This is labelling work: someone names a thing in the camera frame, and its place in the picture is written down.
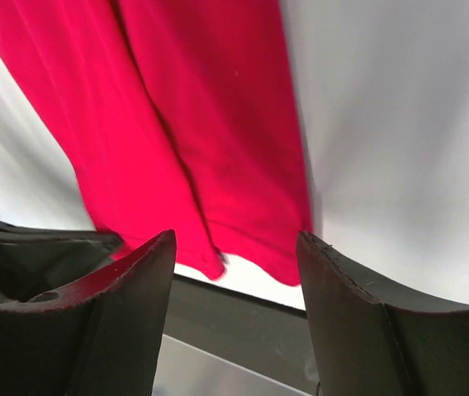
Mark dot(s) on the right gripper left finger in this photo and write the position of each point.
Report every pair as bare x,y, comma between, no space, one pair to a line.
74,322

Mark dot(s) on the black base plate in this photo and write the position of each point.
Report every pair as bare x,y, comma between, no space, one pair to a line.
262,336

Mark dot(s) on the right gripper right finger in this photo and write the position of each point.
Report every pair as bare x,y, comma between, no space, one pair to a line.
374,336

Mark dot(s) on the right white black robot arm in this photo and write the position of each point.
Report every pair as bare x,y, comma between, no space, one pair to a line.
75,322

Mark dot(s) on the red t shirt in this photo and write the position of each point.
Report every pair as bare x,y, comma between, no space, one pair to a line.
174,115

